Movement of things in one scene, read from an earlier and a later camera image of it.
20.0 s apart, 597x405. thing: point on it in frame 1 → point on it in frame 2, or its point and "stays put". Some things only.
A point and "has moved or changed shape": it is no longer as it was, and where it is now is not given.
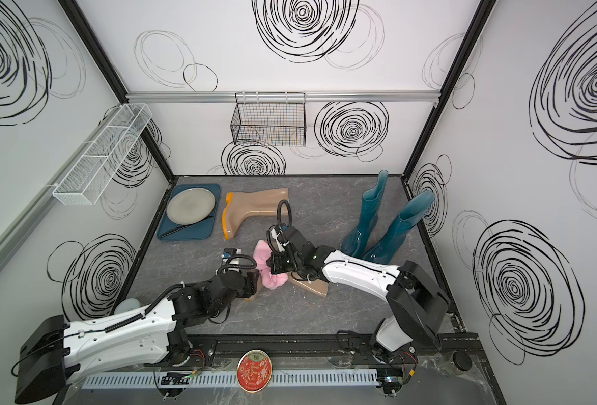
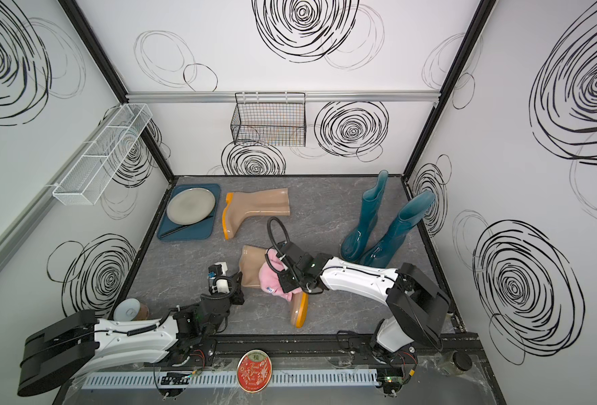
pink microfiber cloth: [262, 252] has moved or changed shape
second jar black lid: [462, 360] stays put
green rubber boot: [354, 240] stays put
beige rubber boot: [318, 287] has moved or changed shape
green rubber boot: [385, 251] stays put
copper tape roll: [126, 305] stays put
